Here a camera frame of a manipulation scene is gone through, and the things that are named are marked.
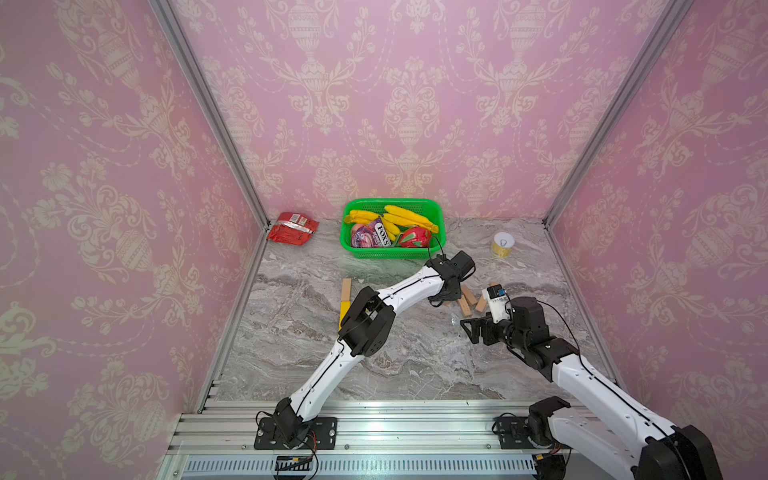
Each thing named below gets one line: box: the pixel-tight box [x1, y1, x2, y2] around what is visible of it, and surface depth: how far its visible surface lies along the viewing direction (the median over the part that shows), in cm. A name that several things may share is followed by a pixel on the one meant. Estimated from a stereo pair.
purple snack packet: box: [351, 218, 392, 248], surface depth 109 cm
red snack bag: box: [267, 212, 320, 246], surface depth 118 cm
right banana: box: [383, 205, 439, 233], surface depth 115 cm
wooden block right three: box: [458, 297, 472, 317], surface depth 97 cm
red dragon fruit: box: [398, 226, 432, 248], surface depth 108 cm
